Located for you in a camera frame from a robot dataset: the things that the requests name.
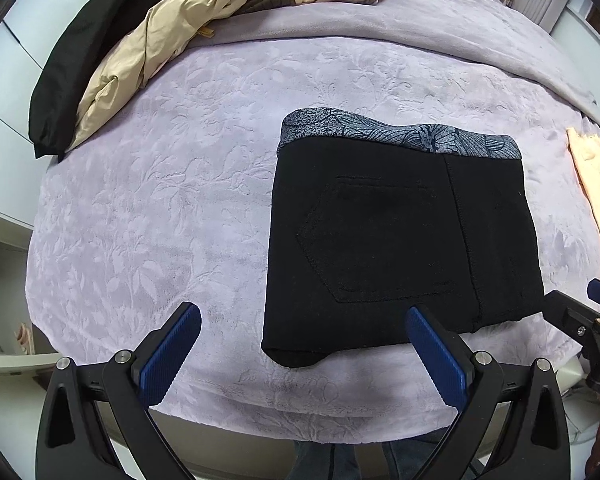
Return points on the black pants with patterned waistband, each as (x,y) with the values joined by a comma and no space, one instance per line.
(380,240)

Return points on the peach cloth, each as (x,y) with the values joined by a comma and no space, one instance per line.
(597,185)

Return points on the plain lilac blanket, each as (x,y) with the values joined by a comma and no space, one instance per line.
(430,15)

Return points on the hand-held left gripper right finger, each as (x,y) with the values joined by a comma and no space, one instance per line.
(437,355)

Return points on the beige jacket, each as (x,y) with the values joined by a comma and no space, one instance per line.
(130,60)

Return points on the black garment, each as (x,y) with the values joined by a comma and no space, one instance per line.
(65,70)

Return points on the lilac floral embossed blanket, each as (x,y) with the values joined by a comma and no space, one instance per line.
(155,210)

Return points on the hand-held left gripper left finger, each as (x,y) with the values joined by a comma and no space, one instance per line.
(172,350)

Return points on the white shelf unit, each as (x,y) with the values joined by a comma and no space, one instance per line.
(10,310)

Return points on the white wardrobe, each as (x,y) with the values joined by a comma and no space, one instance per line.
(10,85)

